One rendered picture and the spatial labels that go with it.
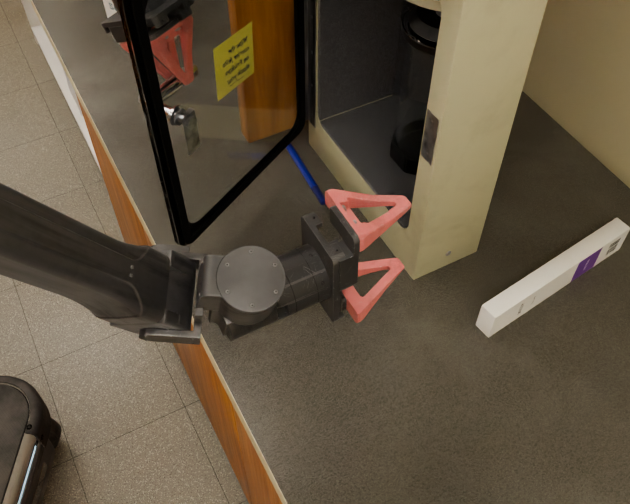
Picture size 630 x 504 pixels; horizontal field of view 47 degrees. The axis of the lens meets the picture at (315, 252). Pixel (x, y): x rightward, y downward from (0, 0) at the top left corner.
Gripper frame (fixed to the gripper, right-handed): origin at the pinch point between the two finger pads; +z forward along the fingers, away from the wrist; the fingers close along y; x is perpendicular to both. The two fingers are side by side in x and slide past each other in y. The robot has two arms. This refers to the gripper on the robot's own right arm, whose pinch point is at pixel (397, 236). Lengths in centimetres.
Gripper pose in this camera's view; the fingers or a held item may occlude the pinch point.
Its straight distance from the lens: 73.3
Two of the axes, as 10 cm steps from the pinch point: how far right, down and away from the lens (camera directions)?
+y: -0.2, -6.3, -7.8
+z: 8.9, -3.7, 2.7
